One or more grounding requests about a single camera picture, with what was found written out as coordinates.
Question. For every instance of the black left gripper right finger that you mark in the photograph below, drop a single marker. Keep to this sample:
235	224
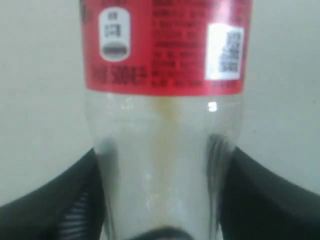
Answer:
257	204

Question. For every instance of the red label clear bottle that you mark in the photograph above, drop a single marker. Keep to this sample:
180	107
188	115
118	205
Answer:
164	100

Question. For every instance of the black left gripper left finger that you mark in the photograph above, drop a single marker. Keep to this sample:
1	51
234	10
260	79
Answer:
70	207

